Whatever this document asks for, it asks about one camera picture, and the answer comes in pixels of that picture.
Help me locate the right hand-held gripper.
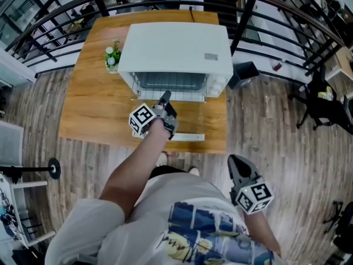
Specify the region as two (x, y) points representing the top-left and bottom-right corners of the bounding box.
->
(228, 154), (274, 215)

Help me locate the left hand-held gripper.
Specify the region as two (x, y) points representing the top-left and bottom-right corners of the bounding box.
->
(129, 91), (179, 141)

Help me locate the person's left forearm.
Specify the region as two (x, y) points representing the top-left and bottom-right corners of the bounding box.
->
(99, 119), (169, 219)

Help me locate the person's right forearm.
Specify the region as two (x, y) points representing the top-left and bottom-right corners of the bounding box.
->
(242, 210), (282, 258)

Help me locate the white toaster oven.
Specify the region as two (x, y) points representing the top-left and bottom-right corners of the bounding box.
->
(117, 22), (234, 142)

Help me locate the white pot with flowers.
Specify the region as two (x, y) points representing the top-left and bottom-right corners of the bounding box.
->
(104, 39), (122, 73)

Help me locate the person's printed white shirt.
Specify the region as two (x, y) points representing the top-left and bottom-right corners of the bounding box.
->
(45, 172), (298, 265)

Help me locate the dark grey waste bin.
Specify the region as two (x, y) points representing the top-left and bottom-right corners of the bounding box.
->
(228, 61), (260, 90)

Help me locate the black chair base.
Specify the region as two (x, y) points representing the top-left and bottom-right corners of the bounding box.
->
(322, 200), (353, 248)

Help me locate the black office chair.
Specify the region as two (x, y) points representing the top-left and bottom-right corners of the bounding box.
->
(341, 94), (353, 135)
(289, 65), (348, 135)

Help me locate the small yellow object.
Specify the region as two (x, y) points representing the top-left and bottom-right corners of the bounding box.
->
(317, 87), (334, 102)

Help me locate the red drink bottle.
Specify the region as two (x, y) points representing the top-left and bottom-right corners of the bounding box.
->
(271, 58), (286, 72)

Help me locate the black stand with weight disc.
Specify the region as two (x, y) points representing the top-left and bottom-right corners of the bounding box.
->
(0, 157), (61, 184)

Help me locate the light wooden desk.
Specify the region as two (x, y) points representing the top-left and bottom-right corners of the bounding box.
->
(325, 47), (353, 81)

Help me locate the white partition cabinet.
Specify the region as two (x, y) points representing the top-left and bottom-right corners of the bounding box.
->
(0, 120), (25, 167)

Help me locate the black bag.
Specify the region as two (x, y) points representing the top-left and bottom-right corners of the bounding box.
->
(10, 247), (45, 265)

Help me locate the white metal-frame desk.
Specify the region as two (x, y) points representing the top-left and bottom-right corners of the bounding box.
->
(0, 172), (57, 250)

